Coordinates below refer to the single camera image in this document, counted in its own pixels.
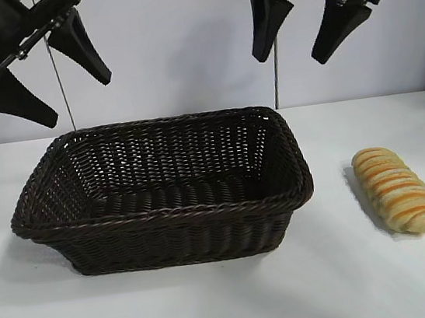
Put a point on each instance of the long striped bread loaf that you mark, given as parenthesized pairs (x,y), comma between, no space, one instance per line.
(397,189)

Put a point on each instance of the dark brown wicker basket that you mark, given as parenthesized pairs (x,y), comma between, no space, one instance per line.
(166,227)

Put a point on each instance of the thin metal rod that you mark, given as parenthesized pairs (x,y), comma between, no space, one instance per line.
(67,103)
(276,80)

